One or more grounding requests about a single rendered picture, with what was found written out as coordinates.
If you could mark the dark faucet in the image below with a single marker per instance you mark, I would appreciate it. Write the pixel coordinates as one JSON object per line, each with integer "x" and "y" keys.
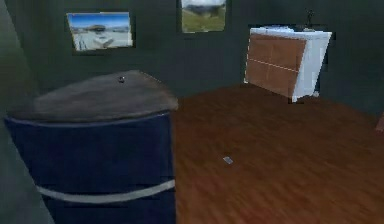
{"x": 310, "y": 18}

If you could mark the white and brown cabinet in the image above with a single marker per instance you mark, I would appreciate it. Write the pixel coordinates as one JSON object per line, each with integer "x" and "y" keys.
{"x": 283, "y": 63}

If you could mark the framed green hill picture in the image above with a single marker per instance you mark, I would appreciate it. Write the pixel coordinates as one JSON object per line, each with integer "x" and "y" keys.
{"x": 203, "y": 16}

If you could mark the small dark round object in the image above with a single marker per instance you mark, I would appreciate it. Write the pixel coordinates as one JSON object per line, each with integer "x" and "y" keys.
{"x": 121, "y": 79}

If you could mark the framed beach picture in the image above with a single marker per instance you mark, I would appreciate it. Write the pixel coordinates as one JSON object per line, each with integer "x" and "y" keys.
{"x": 100, "y": 30}

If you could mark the small grey flat object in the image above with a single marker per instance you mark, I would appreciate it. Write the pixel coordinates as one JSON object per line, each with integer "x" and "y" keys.
{"x": 228, "y": 160}

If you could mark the dark blue chest of drawers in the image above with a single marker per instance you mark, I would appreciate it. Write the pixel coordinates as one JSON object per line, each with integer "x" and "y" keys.
{"x": 100, "y": 156}

